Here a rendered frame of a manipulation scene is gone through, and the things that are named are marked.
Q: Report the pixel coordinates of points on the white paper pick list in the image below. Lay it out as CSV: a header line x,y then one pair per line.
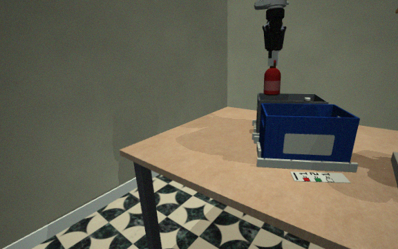
x,y
319,177

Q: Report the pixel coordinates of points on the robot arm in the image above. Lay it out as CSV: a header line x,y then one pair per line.
x,y
269,4

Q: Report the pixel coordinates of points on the dark blue crate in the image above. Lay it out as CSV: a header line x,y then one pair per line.
x,y
286,132

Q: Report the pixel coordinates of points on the red bottle with pink label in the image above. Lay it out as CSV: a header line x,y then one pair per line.
x,y
272,81

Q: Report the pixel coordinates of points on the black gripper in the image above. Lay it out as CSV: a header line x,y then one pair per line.
x,y
274,16

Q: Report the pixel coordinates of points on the dark grey divided crate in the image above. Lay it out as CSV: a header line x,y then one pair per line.
x,y
296,98

